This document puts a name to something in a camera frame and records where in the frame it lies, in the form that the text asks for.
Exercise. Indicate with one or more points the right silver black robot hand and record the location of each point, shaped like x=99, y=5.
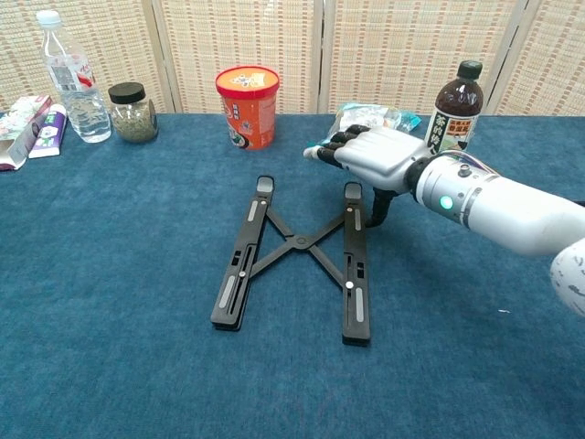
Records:
x=379, y=153

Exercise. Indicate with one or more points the black folding stand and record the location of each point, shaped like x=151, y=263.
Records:
x=356, y=256

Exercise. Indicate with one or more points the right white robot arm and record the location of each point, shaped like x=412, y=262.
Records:
x=503, y=206

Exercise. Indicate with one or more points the teal snack bag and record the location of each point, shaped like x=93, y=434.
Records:
x=370, y=114

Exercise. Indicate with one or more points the dark tea bottle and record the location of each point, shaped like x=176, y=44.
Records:
x=457, y=110

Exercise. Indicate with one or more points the bamboo folding screen panel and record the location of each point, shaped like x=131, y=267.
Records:
x=105, y=46
x=237, y=36
x=548, y=55
x=411, y=46

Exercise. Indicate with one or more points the orange instant noodle cup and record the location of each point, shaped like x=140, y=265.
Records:
x=249, y=110

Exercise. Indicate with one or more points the glass jar with black lid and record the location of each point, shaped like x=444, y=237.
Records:
x=135, y=121

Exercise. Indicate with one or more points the clear plastic water bottle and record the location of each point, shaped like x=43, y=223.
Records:
x=80, y=100

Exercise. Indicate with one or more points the purple white toothpaste tube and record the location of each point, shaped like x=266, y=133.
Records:
x=50, y=132

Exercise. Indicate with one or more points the pink floral toothpaste box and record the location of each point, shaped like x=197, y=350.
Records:
x=20, y=123

